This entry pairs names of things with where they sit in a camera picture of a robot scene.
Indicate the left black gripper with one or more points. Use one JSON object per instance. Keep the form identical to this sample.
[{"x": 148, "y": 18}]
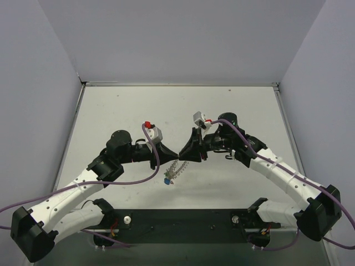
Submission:
[{"x": 153, "y": 159}]

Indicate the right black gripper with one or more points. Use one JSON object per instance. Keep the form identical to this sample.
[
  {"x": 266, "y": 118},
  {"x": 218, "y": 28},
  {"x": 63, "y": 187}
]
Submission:
[{"x": 200, "y": 147}]

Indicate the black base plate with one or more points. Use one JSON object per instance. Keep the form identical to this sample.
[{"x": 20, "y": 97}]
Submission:
[{"x": 182, "y": 226}]

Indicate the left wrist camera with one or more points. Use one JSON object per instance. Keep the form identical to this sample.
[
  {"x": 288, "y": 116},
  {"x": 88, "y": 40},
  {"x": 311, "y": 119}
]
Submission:
[{"x": 153, "y": 132}]

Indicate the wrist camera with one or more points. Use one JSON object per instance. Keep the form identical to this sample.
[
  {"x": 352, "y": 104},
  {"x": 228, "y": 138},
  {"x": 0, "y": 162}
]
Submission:
[
  {"x": 153, "y": 132},
  {"x": 201, "y": 121}
]

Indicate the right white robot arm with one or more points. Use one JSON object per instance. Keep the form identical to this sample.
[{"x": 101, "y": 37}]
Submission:
[{"x": 315, "y": 208}]

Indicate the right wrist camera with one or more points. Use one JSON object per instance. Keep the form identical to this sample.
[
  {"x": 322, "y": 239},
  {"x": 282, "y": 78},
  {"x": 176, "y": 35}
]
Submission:
[{"x": 201, "y": 121}]

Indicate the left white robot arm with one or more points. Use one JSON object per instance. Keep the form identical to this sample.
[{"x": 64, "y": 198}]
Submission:
[{"x": 36, "y": 230}]

